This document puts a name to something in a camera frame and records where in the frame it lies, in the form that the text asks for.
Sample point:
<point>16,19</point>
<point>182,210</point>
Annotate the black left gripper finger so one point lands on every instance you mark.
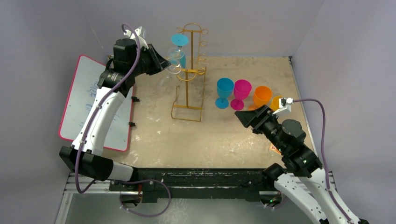
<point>154,55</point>
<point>160,65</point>

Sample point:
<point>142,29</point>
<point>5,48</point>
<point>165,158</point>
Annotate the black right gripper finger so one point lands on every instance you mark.
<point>247,118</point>
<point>260,116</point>

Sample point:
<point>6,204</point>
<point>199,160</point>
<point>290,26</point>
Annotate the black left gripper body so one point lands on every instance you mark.
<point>146,64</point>

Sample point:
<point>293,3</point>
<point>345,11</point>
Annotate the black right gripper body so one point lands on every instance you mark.
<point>258,116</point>

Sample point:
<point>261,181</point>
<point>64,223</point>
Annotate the clear wine glass front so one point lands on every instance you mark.
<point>169,79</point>

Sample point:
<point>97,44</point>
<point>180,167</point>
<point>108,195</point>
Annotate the clear wine glass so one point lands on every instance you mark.
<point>176,53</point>
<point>169,79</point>

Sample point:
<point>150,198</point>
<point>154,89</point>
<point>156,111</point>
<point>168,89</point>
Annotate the orange plastic wine glass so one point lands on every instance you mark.
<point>262,95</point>

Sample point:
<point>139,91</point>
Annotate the magenta plastic wine glass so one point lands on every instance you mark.
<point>242,89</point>

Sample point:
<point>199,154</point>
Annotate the blue wine glass row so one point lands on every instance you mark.
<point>180,40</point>
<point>225,88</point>

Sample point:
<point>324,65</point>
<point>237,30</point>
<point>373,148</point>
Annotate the yellow plastic wine glass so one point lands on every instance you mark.
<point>275,105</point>

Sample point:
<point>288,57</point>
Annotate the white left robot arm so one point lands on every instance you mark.
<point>131,58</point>

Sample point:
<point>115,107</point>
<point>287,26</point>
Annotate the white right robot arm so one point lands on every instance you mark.
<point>304,179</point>

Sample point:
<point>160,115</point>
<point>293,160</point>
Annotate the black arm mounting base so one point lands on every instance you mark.
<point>249,184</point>

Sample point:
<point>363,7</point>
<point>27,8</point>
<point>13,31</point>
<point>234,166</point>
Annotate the clear wine glass rear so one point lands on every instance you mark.
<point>176,53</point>

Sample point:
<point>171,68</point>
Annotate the orange patterned card box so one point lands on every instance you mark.
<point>274,150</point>

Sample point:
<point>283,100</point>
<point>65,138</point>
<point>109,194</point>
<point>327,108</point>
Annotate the pink framed whiteboard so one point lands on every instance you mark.
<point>81,96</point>

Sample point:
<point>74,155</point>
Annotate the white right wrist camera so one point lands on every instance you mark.
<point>284,106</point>

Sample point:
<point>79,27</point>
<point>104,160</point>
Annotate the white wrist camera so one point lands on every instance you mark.
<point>138,35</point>
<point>284,106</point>

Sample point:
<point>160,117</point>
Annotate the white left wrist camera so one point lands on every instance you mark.
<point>138,35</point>

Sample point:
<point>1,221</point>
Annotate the gold wire glass rack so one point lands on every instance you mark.
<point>190,91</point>

